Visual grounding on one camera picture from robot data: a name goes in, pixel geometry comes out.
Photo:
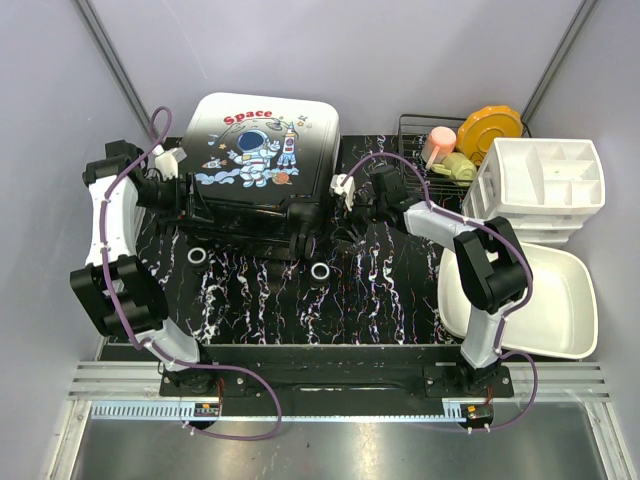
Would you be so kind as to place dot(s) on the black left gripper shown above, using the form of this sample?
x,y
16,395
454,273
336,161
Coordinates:
x,y
191,202

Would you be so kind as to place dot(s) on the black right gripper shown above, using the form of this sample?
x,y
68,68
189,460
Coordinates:
x,y
352,217

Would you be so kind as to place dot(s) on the white black space suitcase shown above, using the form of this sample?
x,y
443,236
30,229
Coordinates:
x,y
264,167

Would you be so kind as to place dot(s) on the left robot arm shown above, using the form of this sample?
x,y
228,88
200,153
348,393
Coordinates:
x,y
119,294

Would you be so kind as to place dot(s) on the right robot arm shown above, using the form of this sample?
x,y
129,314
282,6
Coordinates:
x,y
493,271

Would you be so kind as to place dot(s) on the pink plastic cup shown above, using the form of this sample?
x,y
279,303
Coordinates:
x,y
440,142

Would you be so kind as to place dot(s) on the green plastic cup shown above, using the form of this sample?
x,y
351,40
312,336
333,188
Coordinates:
x,y
457,168

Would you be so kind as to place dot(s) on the yellow plate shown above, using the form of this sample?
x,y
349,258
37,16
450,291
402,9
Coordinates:
x,y
477,133

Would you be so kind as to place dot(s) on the white drawer organizer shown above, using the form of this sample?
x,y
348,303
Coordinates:
x,y
547,188

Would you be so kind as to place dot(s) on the white plastic basin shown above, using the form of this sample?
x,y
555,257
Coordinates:
x,y
560,320

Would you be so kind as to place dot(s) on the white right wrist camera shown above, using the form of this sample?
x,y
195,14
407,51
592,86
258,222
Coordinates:
x,y
343,187

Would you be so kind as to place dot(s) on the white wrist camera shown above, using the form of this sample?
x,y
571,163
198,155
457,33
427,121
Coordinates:
x,y
343,187
167,161

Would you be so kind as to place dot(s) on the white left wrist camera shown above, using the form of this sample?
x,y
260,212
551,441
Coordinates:
x,y
167,161

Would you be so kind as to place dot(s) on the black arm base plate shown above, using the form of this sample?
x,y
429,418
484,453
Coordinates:
x,y
432,370

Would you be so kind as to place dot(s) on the aluminium rail frame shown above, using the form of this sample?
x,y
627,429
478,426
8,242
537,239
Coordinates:
x,y
123,422

